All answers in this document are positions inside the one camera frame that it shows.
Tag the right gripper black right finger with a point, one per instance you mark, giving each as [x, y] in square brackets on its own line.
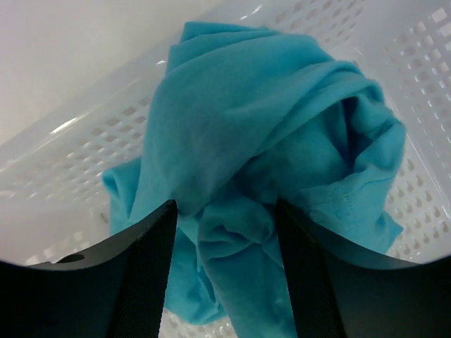
[340, 289]

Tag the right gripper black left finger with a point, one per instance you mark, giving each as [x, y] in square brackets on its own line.
[115, 288]

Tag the teal t shirt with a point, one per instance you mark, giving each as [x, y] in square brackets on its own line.
[244, 117]

